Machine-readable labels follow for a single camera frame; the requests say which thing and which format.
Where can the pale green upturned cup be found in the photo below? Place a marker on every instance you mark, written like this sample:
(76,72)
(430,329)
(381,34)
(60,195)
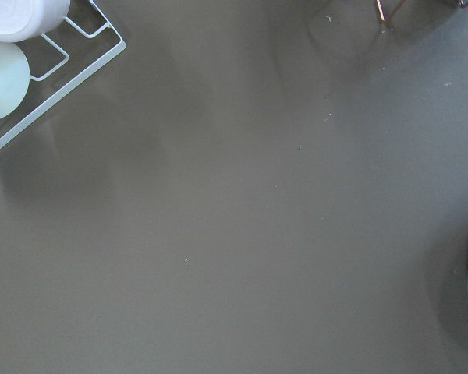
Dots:
(14,77)

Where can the white upturned cup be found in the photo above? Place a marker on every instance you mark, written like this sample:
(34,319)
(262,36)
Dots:
(24,19)

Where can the copper wire bottle rack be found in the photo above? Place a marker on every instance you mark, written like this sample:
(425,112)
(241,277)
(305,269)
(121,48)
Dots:
(387,12)

